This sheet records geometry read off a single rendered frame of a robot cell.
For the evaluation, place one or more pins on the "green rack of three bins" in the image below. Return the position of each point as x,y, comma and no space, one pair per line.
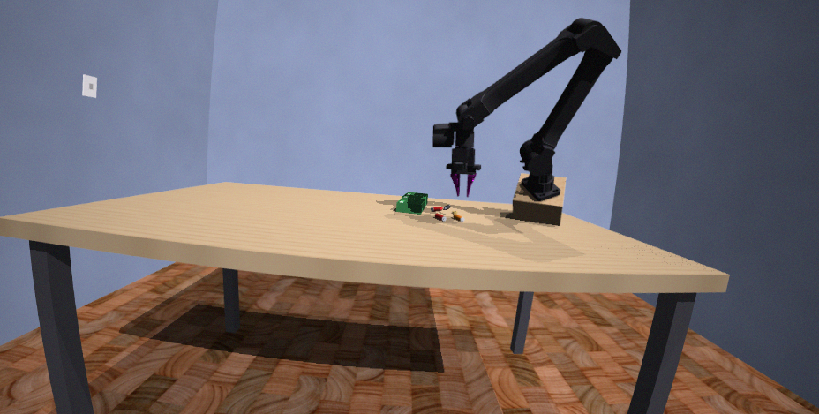
414,204

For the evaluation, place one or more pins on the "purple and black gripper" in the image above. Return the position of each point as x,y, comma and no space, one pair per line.
455,175

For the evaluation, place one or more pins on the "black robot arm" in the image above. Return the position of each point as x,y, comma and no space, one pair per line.
585,33

